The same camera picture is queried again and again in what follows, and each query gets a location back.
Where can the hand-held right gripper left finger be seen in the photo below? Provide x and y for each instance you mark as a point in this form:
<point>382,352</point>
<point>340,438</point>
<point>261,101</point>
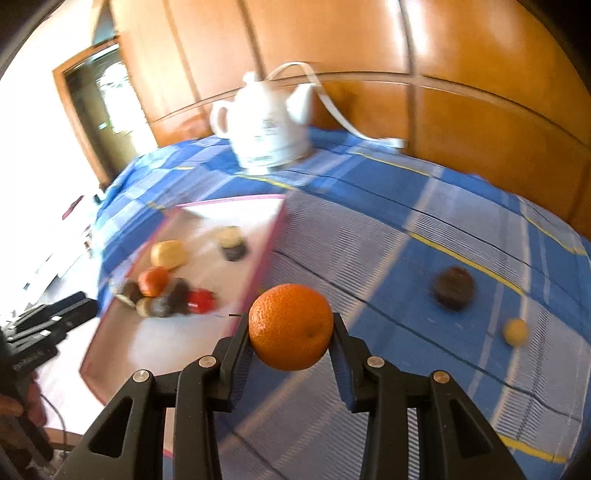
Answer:
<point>238,374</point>

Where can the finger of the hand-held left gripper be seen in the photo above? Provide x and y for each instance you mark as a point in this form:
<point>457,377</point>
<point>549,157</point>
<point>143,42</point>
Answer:
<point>69,307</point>
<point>37,336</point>

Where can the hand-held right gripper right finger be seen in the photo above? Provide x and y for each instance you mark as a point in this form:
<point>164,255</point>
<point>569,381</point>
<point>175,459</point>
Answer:
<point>344,374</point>

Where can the dark sugarcane piece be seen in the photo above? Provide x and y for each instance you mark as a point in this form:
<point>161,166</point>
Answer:
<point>232,243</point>
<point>130,291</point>

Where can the orange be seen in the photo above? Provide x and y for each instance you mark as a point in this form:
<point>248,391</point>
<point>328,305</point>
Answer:
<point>154,280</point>
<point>291,327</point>

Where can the small red block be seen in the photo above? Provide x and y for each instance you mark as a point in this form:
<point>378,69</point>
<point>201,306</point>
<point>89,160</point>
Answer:
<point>203,300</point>

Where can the dark mangosteen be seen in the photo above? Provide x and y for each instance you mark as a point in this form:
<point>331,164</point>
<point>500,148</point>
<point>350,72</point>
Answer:
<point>178,295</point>
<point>455,287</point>

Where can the white tray with pink rim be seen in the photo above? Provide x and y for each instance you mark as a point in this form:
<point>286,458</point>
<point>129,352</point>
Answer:
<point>207,272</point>

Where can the person's left hand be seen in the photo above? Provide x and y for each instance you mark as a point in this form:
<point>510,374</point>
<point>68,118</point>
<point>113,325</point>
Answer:
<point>34,406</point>

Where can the blue plaid tablecloth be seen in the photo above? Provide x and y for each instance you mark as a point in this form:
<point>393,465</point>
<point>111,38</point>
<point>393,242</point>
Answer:
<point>415,369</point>

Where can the yellow potato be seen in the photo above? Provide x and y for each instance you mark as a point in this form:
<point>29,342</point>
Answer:
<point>169,254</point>

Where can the small yellow longan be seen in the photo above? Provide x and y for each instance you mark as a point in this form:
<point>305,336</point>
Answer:
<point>515,332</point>

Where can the wooden framed glass door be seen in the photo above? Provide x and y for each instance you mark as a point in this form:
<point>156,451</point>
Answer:
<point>92,101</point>

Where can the white ceramic kettle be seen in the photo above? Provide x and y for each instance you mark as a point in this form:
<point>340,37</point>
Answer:
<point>263,134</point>

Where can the wooden panelled cabinet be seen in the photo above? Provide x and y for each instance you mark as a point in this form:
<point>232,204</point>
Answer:
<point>369,55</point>

